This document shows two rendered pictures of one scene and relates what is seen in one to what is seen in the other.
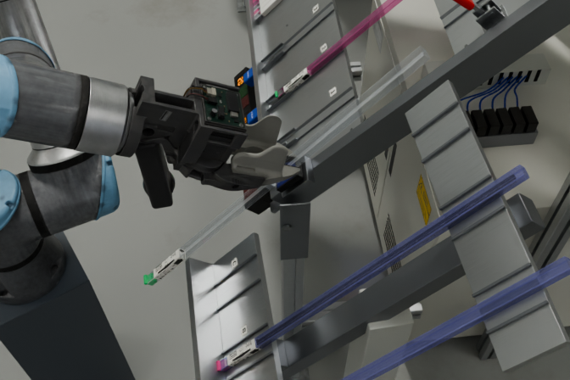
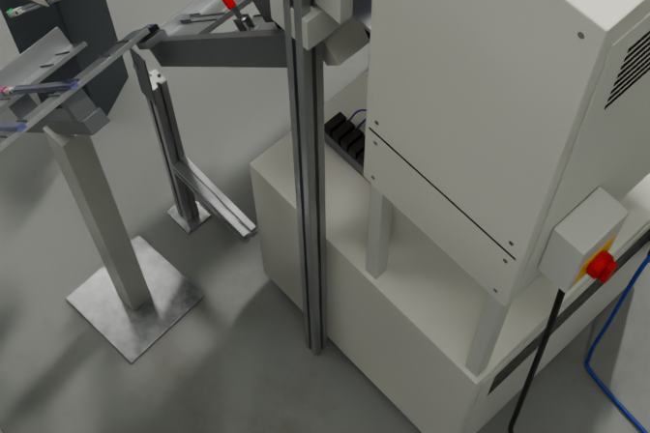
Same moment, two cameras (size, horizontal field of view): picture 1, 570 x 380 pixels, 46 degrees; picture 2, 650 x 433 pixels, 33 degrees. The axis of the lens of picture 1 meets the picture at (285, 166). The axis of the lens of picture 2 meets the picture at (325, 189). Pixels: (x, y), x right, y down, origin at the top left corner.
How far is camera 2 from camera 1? 1.60 m
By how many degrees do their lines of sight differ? 30
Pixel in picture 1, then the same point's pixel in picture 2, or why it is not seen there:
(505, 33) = (230, 40)
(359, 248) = not seen: hidden behind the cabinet
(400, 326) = (56, 141)
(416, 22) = not seen: hidden behind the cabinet
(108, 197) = not seen: outside the picture
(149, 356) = (130, 115)
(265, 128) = not seen: outside the picture
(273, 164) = not seen: outside the picture
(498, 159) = (336, 170)
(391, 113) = (190, 40)
